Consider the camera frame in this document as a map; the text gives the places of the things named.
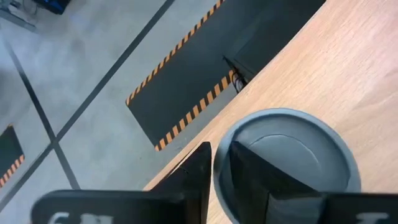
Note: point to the green blue label can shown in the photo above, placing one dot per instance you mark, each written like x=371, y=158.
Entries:
x=295, y=149

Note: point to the long black hazard-striped floor mat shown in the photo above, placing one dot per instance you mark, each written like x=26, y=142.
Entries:
x=186, y=87

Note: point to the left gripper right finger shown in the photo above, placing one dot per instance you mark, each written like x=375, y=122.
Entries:
x=258, y=180

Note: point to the blue object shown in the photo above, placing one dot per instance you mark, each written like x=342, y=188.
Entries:
x=54, y=5

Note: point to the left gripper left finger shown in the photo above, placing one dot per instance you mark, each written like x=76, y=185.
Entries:
x=189, y=180

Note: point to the grey metal bar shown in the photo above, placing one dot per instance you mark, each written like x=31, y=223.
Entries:
x=15, y=18

